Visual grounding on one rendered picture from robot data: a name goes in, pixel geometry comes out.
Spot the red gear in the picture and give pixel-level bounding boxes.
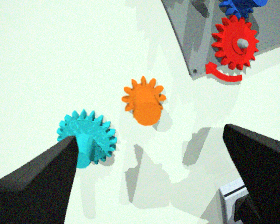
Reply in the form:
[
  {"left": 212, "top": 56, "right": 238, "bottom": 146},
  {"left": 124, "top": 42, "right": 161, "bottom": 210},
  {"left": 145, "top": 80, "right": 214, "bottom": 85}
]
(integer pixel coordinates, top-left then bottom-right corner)
[{"left": 211, "top": 14, "right": 259, "bottom": 71}]

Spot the cyan gear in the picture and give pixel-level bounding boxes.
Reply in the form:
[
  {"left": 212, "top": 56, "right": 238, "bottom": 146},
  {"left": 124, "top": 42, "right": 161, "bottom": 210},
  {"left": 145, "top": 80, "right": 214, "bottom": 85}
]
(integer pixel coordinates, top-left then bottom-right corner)
[{"left": 56, "top": 109, "right": 117, "bottom": 169}]

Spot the blue gear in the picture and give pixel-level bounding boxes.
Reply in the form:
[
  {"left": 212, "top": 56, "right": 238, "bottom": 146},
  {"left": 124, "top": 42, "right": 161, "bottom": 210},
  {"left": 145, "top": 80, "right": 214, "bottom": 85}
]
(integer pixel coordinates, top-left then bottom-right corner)
[{"left": 219, "top": 0, "right": 267, "bottom": 19}]

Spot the orange gear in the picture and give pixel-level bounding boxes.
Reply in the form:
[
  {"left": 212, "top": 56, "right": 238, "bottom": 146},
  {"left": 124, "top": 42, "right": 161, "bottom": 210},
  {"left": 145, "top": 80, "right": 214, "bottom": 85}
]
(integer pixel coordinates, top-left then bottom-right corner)
[{"left": 121, "top": 76, "right": 166, "bottom": 127}]

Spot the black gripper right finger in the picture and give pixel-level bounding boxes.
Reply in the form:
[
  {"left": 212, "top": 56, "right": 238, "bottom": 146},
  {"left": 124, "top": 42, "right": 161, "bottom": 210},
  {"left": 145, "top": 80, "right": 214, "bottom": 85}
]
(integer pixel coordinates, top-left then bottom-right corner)
[{"left": 222, "top": 123, "right": 280, "bottom": 224}]

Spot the red curved arrow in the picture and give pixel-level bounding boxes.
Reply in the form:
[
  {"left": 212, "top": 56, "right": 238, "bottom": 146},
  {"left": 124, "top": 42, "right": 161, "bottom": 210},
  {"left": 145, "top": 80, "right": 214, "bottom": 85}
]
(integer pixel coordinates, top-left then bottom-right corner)
[{"left": 205, "top": 61, "right": 242, "bottom": 82}]

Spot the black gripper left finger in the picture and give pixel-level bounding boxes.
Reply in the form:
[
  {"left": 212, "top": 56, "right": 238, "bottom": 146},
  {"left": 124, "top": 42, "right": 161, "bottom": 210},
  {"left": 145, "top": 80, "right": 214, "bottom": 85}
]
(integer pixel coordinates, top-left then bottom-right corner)
[{"left": 0, "top": 134, "right": 79, "bottom": 224}]

